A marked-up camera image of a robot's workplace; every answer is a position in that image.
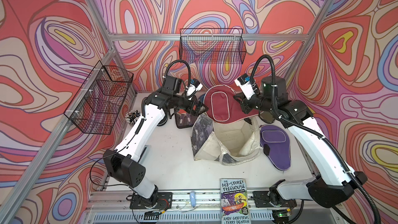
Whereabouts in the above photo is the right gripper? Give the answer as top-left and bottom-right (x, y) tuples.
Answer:
(233, 86), (276, 115)

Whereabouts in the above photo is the green paddle case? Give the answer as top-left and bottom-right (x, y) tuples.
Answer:
(258, 111), (275, 124)

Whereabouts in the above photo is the maroon paddle case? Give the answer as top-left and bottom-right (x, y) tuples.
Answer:
(204, 85), (258, 124)

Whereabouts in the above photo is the purple paddle case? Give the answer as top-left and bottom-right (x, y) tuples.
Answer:
(260, 124), (291, 171)

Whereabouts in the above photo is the white canvas tote bag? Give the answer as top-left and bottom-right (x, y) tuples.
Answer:
(191, 115), (262, 166)

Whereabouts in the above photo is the black paddle case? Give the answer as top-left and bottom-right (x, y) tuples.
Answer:
(157, 116), (169, 127)

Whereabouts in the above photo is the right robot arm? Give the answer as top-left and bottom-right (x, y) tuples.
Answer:
(234, 55), (381, 224)

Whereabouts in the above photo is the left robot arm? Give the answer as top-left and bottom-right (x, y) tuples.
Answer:
(103, 71), (208, 205)

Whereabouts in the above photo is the cup of pencils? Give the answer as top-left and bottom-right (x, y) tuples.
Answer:
(125, 110), (141, 126)

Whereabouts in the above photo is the small blue white device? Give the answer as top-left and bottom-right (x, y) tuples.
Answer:
(189, 191), (197, 207)

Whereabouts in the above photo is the treehouse paperback book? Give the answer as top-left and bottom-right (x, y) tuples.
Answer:
(220, 178), (251, 224)

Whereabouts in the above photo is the right base connector box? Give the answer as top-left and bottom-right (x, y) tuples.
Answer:
(272, 210), (291, 224)

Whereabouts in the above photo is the green circuit board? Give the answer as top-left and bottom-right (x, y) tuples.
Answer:
(144, 211), (163, 221)

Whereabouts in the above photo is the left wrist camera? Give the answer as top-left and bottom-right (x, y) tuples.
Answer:
(186, 78), (203, 99)

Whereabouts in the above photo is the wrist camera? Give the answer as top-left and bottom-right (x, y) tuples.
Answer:
(234, 74), (257, 100)
(186, 78), (203, 99)

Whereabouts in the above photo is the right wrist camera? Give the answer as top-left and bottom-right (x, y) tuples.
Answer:
(234, 74), (257, 100)

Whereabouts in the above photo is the back wire basket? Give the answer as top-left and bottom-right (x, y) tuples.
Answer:
(179, 27), (247, 64)

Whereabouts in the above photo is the wire basket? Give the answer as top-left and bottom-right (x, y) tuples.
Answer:
(64, 61), (134, 135)
(179, 27), (247, 64)

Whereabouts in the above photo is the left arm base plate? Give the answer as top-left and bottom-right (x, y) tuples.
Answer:
(126, 191), (173, 210)

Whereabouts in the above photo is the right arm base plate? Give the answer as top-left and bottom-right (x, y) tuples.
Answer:
(251, 191), (297, 208)

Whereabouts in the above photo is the left wire basket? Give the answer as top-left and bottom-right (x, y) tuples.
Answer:
(64, 61), (134, 135)

